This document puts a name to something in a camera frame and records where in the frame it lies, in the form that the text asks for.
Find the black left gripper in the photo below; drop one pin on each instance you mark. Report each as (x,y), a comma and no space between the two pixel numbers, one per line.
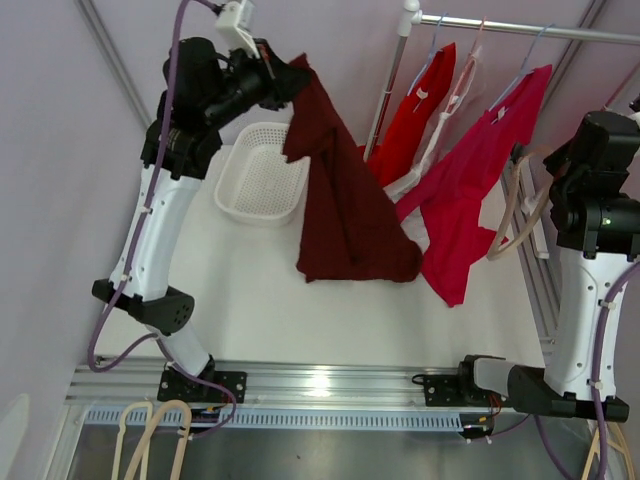
(281,81)

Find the dark maroon t shirt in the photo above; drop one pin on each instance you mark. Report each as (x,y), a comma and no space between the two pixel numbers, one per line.
(350,228)

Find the white t shirt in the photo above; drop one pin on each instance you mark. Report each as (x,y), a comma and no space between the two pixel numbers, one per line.
(430,150)

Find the pink wire hanger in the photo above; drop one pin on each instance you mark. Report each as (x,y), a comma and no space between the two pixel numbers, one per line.
(470,83)

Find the pink t shirt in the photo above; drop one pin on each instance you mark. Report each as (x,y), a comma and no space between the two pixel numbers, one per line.
(449,197)

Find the blue wire hanger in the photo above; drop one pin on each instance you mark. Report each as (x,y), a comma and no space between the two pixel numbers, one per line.
(430,56)
(523,69)

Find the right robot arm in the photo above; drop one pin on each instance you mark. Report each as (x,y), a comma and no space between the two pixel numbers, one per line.
(598,238)

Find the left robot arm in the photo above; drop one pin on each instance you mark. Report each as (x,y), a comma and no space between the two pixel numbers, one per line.
(205,91)

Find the red t shirt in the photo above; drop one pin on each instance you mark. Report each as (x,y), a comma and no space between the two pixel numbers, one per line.
(393,157)

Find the white perforated plastic basket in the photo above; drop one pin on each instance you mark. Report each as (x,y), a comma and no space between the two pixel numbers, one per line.
(258,186)

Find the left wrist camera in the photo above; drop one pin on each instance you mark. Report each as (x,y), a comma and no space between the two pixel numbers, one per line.
(234,26)

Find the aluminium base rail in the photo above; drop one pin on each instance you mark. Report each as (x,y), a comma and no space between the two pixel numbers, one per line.
(260,385)

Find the white cable duct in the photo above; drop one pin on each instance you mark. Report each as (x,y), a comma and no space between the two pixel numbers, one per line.
(408,421)

